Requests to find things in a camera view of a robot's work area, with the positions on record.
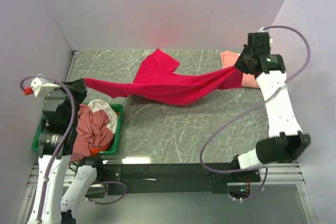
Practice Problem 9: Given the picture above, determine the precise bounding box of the magenta red t shirt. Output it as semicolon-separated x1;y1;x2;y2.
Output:
84;49;243;106

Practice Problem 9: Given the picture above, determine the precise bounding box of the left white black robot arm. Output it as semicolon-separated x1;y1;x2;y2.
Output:
23;77;105;223

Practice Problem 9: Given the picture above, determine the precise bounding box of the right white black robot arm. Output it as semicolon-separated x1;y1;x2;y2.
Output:
230;32;311;182

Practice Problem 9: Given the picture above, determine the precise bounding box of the white crumpled shirt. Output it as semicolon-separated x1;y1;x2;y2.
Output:
87;99;119;134

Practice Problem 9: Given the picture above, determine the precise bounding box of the folded salmon pink t shirt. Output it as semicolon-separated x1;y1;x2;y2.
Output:
219;50;260;89

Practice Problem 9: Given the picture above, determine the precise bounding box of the dusty pink crumpled shirt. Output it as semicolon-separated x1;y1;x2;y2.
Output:
70;104;114;162

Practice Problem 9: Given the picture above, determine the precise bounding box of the orange garment in basket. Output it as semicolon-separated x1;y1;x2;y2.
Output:
89;145;109;156

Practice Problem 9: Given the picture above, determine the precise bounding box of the green plastic laundry basket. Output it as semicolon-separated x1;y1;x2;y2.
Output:
31;103;123;155

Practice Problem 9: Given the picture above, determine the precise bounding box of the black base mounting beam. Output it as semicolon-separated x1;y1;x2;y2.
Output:
96;163;261;194

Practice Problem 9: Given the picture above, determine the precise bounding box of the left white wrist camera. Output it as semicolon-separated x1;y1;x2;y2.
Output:
23;77;60;98

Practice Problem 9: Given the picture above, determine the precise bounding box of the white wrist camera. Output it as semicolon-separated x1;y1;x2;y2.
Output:
23;77;60;98
257;26;274;44

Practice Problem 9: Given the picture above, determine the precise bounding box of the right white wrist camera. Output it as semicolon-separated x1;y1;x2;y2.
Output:
257;26;274;44

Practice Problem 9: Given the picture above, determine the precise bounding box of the aluminium extrusion rail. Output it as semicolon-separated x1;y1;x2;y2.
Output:
27;163;305;187

